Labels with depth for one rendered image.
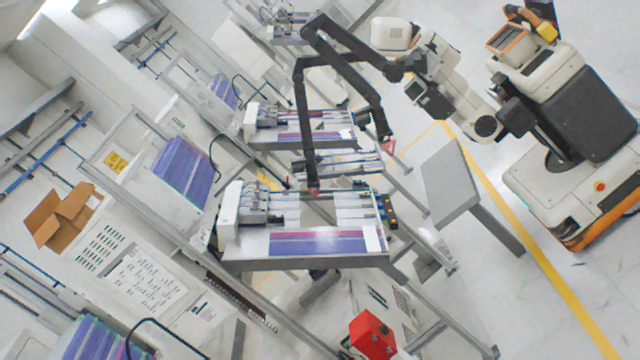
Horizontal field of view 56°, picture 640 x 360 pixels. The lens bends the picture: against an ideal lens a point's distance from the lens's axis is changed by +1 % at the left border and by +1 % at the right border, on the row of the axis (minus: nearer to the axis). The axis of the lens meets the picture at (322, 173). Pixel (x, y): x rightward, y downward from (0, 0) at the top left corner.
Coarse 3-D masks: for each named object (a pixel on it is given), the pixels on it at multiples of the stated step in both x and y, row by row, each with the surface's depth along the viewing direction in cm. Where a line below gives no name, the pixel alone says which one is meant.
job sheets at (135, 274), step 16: (128, 256) 250; (144, 256) 250; (112, 272) 253; (128, 272) 252; (144, 272) 253; (160, 272) 253; (128, 288) 256; (144, 288) 256; (160, 288) 256; (176, 288) 257; (144, 304) 259; (160, 304) 260; (192, 304) 260; (208, 304) 261; (208, 320) 264
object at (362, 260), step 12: (228, 264) 254; (240, 264) 254; (252, 264) 254; (264, 264) 254; (276, 264) 255; (288, 264) 255; (300, 264) 255; (312, 264) 255; (324, 264) 256; (336, 264) 256; (348, 264) 256; (360, 264) 256; (372, 264) 257
